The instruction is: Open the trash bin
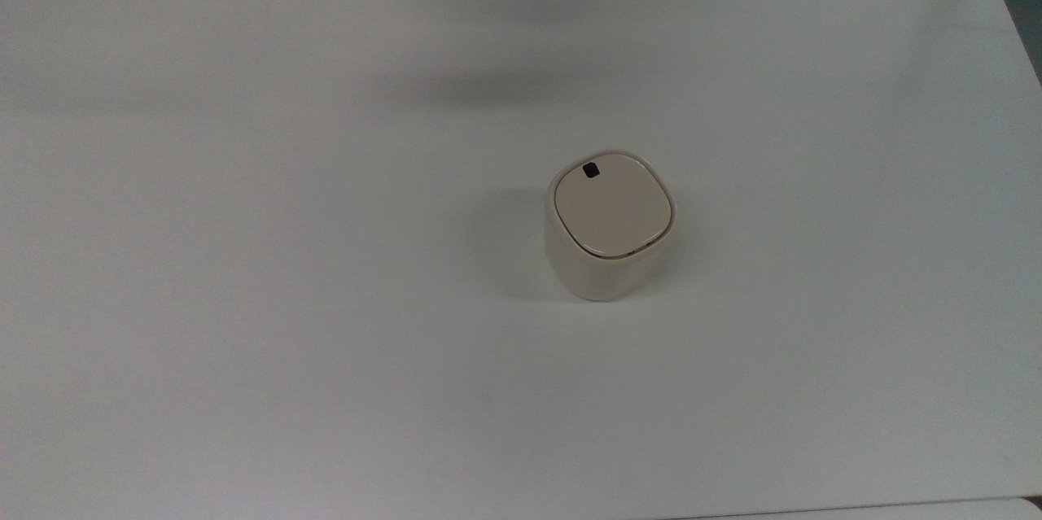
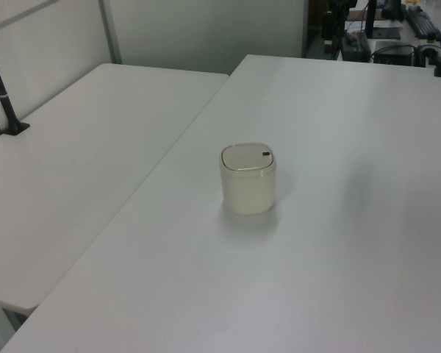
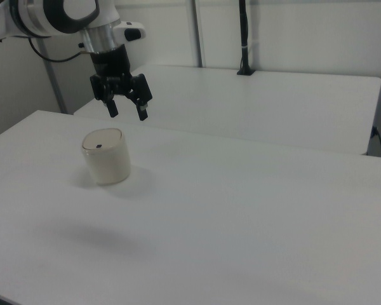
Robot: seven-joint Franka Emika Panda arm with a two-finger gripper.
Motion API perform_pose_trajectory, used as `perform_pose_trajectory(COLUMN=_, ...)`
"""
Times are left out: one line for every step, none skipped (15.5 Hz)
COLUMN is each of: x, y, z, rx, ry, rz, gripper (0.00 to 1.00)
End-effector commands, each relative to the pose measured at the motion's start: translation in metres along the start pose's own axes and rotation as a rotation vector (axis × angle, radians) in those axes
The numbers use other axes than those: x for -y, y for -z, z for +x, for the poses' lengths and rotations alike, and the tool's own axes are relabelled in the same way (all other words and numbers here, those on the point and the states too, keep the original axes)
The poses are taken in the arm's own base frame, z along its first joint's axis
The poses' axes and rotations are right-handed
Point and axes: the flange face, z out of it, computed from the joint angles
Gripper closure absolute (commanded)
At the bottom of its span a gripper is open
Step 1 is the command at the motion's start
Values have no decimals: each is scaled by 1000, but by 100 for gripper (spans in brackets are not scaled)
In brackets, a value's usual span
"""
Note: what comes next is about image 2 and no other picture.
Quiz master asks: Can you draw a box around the black camera pole with clamp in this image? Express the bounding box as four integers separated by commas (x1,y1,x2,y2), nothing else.
0,32,31,136

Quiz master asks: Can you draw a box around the dark green case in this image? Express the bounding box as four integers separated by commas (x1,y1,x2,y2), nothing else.
339,33,371,62

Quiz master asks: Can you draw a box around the white paper sheet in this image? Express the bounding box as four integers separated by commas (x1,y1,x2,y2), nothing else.
345,19,404,40

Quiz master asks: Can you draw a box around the black electronics box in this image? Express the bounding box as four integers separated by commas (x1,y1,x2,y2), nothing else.
373,40,417,65

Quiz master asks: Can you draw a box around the black keyboard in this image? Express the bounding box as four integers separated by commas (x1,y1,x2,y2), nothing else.
404,6,441,42

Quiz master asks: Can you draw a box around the cream trash bin lid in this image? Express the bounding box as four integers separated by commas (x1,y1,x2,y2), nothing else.
220,142,275,171

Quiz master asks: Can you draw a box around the black monitor stand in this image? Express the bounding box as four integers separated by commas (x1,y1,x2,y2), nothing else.
363,0,377,38

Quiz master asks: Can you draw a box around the cream plastic trash bin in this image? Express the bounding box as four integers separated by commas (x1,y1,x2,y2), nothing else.
218,141,279,215

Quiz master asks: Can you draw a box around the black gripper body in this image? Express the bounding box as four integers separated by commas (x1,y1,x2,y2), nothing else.
321,10,335,40

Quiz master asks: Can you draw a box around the grey partition frame post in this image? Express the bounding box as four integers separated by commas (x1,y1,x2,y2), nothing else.
98,0,123,65

